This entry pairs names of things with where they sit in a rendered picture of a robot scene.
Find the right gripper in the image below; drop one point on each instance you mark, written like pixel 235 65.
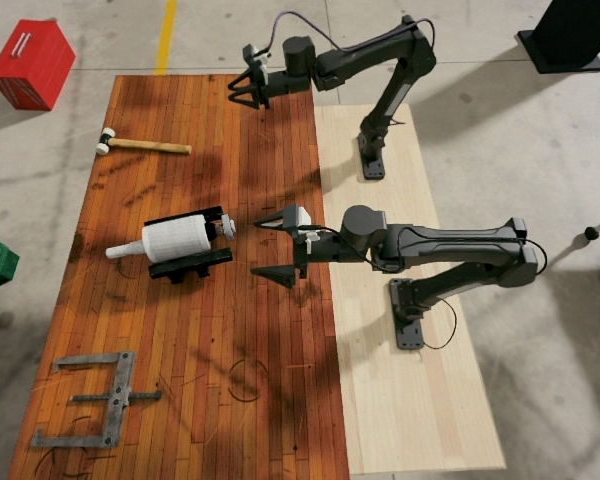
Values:
pixel 275 86

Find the grey ring bearing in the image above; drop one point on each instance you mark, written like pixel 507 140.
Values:
pixel 227 228

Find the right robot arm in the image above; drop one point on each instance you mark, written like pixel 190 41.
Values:
pixel 330 69

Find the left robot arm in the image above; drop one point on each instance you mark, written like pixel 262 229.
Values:
pixel 494 249

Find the red tool box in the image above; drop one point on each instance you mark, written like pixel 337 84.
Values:
pixel 33 78

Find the soft-faced hammer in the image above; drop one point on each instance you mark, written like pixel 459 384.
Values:
pixel 107 140

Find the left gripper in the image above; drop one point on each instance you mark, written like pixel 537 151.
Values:
pixel 316 249

